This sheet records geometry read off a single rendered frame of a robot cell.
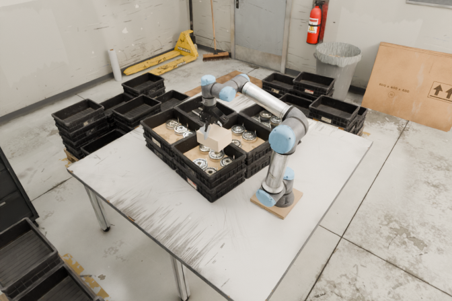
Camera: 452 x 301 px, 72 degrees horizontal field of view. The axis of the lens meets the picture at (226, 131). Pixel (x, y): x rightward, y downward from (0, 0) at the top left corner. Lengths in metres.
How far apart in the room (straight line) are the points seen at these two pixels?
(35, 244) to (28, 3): 3.12
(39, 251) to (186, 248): 0.96
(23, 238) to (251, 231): 1.45
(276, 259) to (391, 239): 1.39
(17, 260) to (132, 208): 0.73
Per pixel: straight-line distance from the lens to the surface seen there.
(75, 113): 3.53
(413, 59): 4.32
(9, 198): 2.84
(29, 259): 2.30
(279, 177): 1.58
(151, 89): 3.62
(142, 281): 2.53
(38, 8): 4.72
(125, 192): 2.11
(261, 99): 1.56
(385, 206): 3.14
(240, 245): 1.75
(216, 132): 1.76
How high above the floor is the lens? 2.14
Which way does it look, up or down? 35 degrees down
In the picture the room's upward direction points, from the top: 1 degrees counter-clockwise
